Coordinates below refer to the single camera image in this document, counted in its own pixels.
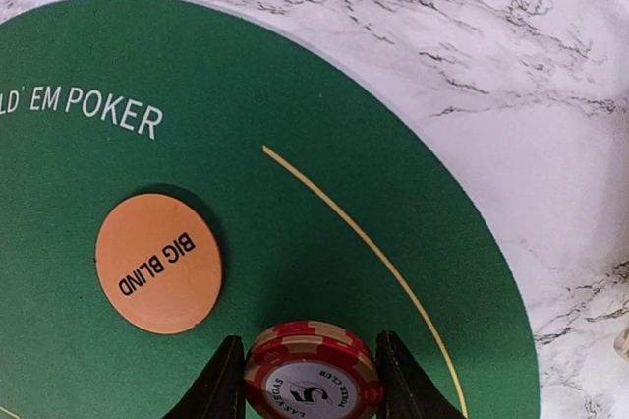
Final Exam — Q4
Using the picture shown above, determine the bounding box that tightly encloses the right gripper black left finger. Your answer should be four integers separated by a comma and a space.
163, 335, 246, 419

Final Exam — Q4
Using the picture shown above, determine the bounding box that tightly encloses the woven bamboo tray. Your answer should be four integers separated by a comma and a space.
613, 329, 629, 360

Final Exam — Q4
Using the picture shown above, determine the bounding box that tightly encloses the orange big blind button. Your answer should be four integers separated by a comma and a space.
95, 193, 223, 334

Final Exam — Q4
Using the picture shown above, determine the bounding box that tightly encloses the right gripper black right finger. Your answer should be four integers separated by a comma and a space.
376, 331, 464, 419

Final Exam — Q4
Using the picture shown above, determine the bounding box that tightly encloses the round green poker mat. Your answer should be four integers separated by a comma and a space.
1, 0, 541, 418

